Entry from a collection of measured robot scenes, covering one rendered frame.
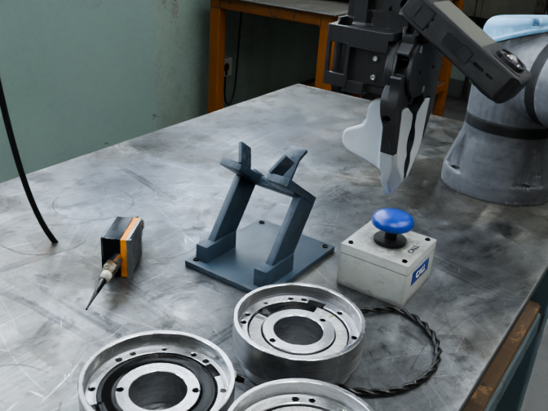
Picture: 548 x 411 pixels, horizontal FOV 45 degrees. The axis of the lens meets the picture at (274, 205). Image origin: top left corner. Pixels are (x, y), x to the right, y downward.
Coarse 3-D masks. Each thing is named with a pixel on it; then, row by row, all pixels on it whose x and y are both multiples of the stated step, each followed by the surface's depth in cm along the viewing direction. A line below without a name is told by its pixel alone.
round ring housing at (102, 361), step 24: (144, 336) 49; (168, 336) 49; (192, 336) 49; (96, 360) 46; (216, 360) 48; (96, 384) 45; (120, 384) 45; (144, 384) 47; (168, 384) 47; (192, 384) 46; (216, 408) 42
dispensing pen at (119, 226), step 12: (108, 228) 63; (120, 228) 63; (108, 240) 61; (108, 252) 62; (120, 252) 62; (108, 264) 60; (120, 264) 61; (108, 276) 59; (120, 276) 63; (96, 288) 57
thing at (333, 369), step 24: (264, 288) 56; (288, 288) 56; (312, 288) 56; (240, 312) 53; (288, 312) 54; (312, 312) 55; (336, 312) 55; (360, 312) 53; (240, 336) 50; (264, 336) 51; (288, 336) 55; (312, 336) 54; (360, 336) 50; (240, 360) 50; (264, 360) 48; (288, 360) 47; (312, 360) 47; (336, 360) 48; (336, 384) 50
